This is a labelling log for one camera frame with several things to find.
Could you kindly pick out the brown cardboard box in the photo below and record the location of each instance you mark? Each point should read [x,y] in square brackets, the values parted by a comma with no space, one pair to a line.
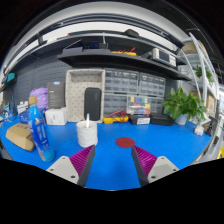
[20,136]

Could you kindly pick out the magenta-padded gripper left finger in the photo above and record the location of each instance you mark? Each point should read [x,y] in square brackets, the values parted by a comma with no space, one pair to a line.
[63,168]

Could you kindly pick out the grey small-parts drawer cabinet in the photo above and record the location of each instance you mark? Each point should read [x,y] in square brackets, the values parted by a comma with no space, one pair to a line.
[121,81]
[152,85]
[156,105]
[115,103]

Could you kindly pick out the flat black case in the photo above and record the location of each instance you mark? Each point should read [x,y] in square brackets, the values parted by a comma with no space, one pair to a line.
[162,119]

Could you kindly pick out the small white bottle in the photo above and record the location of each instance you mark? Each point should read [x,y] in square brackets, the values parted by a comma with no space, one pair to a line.
[22,107]

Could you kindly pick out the white ribbed cup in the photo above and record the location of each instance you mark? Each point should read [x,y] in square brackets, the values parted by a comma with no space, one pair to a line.
[86,136]

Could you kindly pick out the black rectangular case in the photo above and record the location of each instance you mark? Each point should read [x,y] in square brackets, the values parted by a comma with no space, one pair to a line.
[92,104]

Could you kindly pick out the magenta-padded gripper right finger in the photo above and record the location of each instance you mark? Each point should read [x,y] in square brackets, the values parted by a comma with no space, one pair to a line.
[161,168]

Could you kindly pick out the clear organizer with colourful parts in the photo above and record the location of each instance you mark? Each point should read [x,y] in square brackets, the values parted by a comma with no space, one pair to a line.
[138,105]

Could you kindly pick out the small white box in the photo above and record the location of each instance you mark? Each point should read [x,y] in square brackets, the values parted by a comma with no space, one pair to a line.
[56,116]

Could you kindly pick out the small white adapter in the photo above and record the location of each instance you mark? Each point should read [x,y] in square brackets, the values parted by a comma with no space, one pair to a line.
[199,130]

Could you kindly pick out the flat round red coaster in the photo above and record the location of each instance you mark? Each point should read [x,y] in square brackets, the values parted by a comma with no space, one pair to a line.
[125,142]

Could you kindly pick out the white perforated tray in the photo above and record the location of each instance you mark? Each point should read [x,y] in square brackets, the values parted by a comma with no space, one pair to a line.
[76,96]

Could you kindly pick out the yellow multimeter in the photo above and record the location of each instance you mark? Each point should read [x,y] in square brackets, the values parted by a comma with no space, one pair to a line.
[107,120]

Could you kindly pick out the thin white stirrer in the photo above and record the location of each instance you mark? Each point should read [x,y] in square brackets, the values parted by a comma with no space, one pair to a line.
[87,120]

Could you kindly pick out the white metal rack shelf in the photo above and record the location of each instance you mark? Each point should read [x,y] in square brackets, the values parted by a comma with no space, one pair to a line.
[200,56]

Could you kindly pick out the blue carton box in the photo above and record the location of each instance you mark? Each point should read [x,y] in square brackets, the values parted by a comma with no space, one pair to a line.
[24,117]

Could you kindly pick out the purple plastic bag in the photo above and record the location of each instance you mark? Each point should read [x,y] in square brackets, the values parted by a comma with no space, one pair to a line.
[40,96]

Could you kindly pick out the dark grey carton box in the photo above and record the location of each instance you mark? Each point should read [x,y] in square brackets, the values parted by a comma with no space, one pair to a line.
[56,96]

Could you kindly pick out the blue drink bottle gold cap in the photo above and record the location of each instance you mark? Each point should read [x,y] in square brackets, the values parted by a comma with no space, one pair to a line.
[38,130]

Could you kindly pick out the green potted plant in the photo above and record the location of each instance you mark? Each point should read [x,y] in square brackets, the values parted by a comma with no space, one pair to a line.
[181,105]

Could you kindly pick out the black box with white label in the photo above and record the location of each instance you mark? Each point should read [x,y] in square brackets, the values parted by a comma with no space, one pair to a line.
[140,120]

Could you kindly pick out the black wall shelf unit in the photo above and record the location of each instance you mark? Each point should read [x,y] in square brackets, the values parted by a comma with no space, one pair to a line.
[110,58]

